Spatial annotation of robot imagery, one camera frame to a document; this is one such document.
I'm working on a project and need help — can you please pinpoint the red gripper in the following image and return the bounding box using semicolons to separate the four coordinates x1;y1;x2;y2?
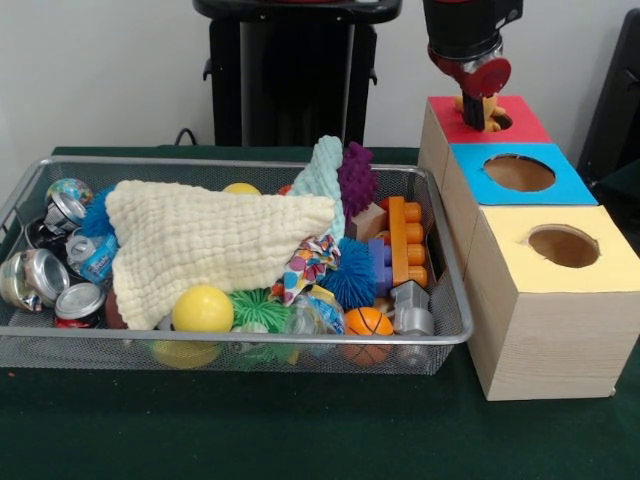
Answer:
427;43;513;133

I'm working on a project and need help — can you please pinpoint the tan monkey plush toy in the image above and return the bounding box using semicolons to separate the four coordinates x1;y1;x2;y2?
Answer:
453;93;512;134

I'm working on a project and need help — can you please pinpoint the purple spiky toy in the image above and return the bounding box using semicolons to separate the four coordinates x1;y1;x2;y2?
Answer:
338;142;380;219

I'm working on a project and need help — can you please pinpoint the multicolour patterned cloth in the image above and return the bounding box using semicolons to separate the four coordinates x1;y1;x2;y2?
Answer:
272;234;342;306

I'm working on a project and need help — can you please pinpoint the cream waffle cloth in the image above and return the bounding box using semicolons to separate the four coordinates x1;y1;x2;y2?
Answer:
105;180;337;331

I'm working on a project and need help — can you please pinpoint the wooden box with three holes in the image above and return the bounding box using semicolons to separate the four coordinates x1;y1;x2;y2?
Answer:
418;94;640;401

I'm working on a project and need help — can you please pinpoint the clear mesh bin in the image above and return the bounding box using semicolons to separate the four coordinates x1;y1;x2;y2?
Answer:
0;154;475;377

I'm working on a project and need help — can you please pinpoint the black chair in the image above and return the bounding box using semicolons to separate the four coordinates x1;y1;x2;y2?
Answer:
577;7;640;176

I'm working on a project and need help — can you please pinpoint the orange building block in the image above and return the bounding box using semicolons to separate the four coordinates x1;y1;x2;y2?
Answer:
388;196;430;289

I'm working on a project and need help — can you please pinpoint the light teal waffle cloth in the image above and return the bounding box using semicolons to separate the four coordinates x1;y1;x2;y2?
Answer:
289;134;347;241

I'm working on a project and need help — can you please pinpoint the dark green side table cloth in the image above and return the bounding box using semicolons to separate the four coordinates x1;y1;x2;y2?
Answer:
592;159;640;236

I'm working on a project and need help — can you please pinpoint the blue spiky ball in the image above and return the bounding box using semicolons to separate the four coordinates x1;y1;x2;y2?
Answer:
319;238;377;311

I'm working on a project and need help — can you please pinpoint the orange toy basketball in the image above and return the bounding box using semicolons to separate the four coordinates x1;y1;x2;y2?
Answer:
344;307;396;337

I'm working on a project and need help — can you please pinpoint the green spiky ball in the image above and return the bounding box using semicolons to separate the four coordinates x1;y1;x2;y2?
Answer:
230;288;292;330

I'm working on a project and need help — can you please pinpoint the large yellow ball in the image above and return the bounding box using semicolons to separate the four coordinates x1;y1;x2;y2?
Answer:
172;285;235;333

